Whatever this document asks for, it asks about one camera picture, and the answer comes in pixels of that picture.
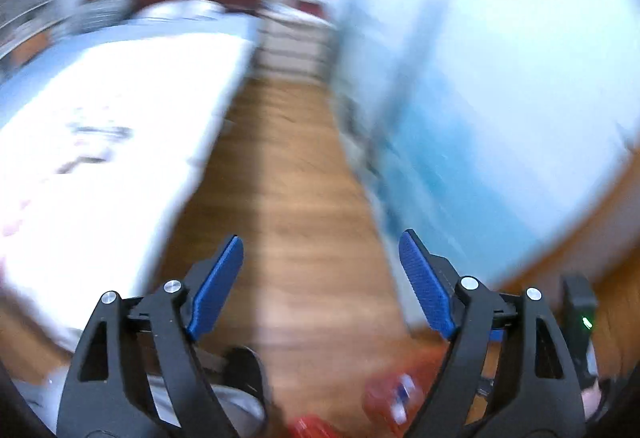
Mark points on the red plastic stool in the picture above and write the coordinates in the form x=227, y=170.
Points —
x=312, y=425

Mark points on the grey patterned cloth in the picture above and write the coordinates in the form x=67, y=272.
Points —
x=107, y=5

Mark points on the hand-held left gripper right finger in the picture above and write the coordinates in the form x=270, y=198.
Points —
x=425, y=283

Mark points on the blue mural wardrobe door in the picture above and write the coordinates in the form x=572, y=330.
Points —
x=475, y=68

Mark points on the person's slipper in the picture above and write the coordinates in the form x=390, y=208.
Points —
x=250, y=375

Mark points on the bed with white sheet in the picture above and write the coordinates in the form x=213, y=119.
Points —
x=100, y=118

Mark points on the crumpled paper and wrappers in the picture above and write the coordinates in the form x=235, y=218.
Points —
x=404, y=395

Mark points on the red mesh waste basket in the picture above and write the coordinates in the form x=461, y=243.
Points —
x=380, y=398

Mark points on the white chest of drawers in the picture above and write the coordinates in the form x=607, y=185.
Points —
x=292, y=48

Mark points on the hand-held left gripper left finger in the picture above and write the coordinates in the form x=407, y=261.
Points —
x=220, y=283

